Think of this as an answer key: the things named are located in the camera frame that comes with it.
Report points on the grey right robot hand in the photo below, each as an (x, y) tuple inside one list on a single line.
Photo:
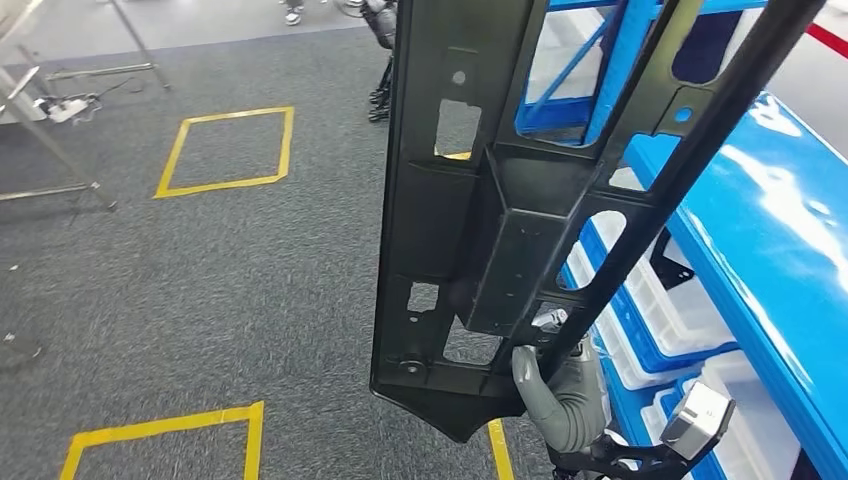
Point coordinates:
[(583, 371)]

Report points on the black plastic panel part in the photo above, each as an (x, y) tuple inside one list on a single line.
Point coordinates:
[(430, 218)]

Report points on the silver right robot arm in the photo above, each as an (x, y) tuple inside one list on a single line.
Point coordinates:
[(576, 427)]

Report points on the blue metal shelf rack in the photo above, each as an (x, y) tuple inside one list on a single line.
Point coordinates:
[(762, 218)]

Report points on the yellow floor tape line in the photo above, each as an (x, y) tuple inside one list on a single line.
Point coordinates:
[(500, 450)]

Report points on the yellow floor tape square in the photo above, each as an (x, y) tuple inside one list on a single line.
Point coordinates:
[(254, 437), (171, 152)]

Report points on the person's foot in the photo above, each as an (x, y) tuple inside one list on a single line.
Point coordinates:
[(293, 14)]

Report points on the white power strip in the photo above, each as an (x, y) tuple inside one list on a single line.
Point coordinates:
[(68, 110)]

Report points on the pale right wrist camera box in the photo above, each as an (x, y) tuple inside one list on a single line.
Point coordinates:
[(696, 420)]

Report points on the black metal bracket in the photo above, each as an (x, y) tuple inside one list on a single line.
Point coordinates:
[(669, 272)]

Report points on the steel frame table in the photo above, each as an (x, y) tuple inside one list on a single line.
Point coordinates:
[(99, 71)]

